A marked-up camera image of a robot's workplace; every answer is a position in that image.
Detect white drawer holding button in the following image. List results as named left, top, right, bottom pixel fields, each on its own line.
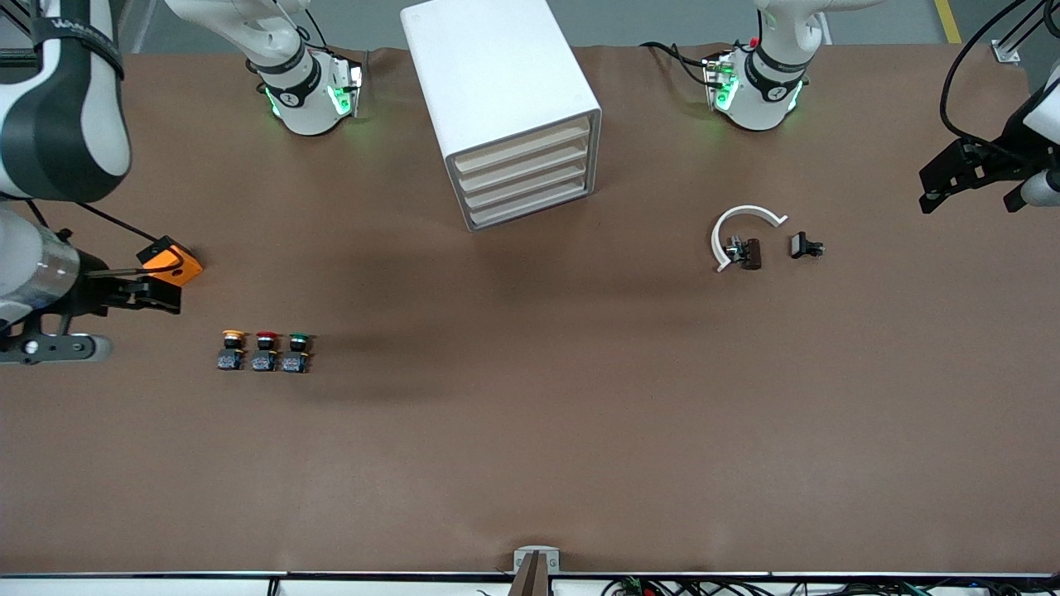
left=462, top=160, right=591, bottom=210

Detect orange box with black base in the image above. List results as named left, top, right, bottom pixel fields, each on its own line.
left=137, top=236, right=204, bottom=288

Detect white curved plastic arc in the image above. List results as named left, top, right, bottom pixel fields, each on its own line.
left=711, top=205, right=788, bottom=273

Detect brown paper table cover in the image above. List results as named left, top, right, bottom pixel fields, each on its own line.
left=0, top=43, right=1060, bottom=576

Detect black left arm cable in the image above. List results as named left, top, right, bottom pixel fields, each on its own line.
left=940, top=0, right=1033, bottom=143

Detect aluminium frame profile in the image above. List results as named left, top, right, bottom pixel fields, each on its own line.
left=0, top=0, right=51, bottom=69
left=992, top=0, right=1060, bottom=64

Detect white table edge rail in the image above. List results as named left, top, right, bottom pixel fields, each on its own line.
left=0, top=571, right=1060, bottom=596

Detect black base power cable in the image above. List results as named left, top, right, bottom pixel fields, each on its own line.
left=642, top=41, right=715, bottom=88

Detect tangled black cable bundle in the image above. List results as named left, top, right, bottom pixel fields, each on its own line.
left=600, top=576, right=1060, bottom=596

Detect grey metal bracket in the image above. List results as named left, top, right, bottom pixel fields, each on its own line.
left=513, top=546, right=561, bottom=574

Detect brown camera support bar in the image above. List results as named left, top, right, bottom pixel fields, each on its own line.
left=508, top=553, right=552, bottom=596

